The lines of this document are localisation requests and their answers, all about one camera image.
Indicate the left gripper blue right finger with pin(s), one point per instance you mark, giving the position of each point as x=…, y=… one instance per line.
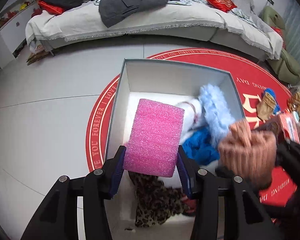
x=187, y=170

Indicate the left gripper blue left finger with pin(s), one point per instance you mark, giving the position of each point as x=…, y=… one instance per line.
x=113, y=173

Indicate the blue plastic shoe cover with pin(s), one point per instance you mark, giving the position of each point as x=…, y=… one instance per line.
x=199, y=148

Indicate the pink foam sponge block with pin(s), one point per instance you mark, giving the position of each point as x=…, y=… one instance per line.
x=154, y=139

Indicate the leopard print scrunchie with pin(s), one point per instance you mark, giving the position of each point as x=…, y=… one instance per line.
x=156, y=203

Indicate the light blue fluffy cloth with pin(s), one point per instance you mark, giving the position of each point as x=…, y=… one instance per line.
x=216, y=112

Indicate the pink knit hat navy rim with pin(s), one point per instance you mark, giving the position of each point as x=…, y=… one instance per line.
x=189, y=206

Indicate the white mesh pouch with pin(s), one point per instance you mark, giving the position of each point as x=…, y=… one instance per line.
x=193, y=115

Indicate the grey open storage box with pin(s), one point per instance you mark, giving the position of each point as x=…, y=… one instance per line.
x=167, y=82

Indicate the cream dotted scrunchie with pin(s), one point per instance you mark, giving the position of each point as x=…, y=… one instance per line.
x=265, y=107

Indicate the white tissue pack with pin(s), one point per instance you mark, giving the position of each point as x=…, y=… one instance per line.
x=288, y=127

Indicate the grey covered sofa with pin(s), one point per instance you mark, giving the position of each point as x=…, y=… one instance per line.
x=240, y=28

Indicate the white cabinet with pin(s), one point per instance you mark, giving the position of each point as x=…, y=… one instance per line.
x=14, y=15

